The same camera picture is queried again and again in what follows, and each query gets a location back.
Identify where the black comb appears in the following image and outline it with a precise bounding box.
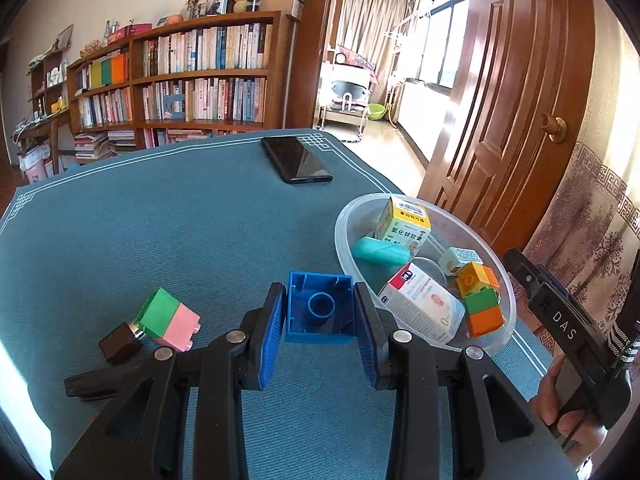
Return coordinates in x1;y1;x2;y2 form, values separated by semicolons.
63;356;166;402

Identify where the dark perfume bottle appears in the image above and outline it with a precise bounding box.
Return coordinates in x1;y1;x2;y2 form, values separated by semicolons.
99;323;144;365

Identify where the green orange toy block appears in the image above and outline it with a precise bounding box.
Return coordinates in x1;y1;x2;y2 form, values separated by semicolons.
464;287;503;338

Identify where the green pink toy block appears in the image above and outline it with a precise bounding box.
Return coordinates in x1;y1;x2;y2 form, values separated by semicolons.
134;287;201;352

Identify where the white red medicine box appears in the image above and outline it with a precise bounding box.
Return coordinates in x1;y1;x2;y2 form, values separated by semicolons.
378;262;465;344

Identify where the teal white medicine box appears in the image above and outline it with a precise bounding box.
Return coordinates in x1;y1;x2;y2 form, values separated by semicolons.
437;247;483;276

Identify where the blue toy block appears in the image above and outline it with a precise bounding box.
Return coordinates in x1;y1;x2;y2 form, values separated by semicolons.
284;271;356;344

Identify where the teal oval case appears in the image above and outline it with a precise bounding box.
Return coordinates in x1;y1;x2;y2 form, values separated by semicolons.
350;236;412;266

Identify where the yellow medicine box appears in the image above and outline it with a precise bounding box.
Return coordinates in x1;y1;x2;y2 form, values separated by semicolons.
373;195;431;256

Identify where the yellow orange toy block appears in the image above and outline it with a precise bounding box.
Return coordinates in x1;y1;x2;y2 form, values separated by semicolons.
456;262;500;299

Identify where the person's right hand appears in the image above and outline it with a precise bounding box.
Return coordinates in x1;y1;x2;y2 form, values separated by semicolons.
529;354;608;469

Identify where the patterned pink curtain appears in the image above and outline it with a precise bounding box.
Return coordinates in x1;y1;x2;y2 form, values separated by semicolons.
524;143;639;349

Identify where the clear plastic bowl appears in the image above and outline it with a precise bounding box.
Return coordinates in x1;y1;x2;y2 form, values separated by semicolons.
334;193;516;356

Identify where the teal table mat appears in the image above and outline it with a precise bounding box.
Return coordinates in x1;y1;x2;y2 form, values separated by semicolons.
0;128;557;480

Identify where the brown wooden door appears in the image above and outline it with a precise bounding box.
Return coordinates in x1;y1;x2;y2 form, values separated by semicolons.
419;0;594;255

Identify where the black smartphone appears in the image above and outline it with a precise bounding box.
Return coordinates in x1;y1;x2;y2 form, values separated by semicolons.
260;136;333;184

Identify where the green plastic basin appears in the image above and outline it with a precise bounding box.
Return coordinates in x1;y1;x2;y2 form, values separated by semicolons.
368;103;386;120

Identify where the small wooden shelf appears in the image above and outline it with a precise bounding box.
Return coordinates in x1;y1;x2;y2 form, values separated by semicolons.
27;48;68;119

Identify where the large wooden bookshelf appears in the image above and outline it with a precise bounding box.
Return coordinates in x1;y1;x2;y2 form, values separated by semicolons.
67;11;295;148

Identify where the white rolling cart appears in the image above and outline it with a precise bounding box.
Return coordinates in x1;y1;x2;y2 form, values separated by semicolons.
316;47;378;143

